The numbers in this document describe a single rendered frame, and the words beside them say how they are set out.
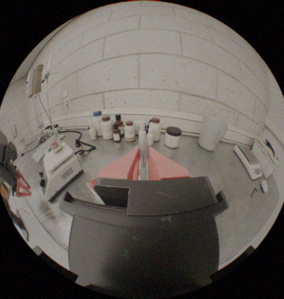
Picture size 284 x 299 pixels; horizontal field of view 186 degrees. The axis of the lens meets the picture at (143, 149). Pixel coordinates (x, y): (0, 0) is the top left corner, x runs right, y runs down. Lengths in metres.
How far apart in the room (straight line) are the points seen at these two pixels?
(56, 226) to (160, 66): 0.76
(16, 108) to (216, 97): 3.13
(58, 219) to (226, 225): 0.47
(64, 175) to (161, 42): 0.73
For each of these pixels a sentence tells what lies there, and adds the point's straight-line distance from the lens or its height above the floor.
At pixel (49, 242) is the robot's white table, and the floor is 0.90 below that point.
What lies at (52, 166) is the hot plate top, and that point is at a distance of 0.33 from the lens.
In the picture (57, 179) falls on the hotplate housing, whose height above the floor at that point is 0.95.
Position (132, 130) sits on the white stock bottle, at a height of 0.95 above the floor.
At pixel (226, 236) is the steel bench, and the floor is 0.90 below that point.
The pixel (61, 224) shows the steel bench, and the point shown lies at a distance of 0.33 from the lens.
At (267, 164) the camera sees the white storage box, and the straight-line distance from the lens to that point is 0.78.
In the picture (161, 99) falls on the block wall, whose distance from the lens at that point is 0.55.
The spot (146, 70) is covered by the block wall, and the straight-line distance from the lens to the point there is 0.56.
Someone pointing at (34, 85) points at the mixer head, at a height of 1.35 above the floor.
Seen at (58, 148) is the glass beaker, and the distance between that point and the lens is 0.36.
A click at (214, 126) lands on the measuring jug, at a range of 0.44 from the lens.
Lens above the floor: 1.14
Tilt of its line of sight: 37 degrees down
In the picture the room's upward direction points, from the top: 1 degrees clockwise
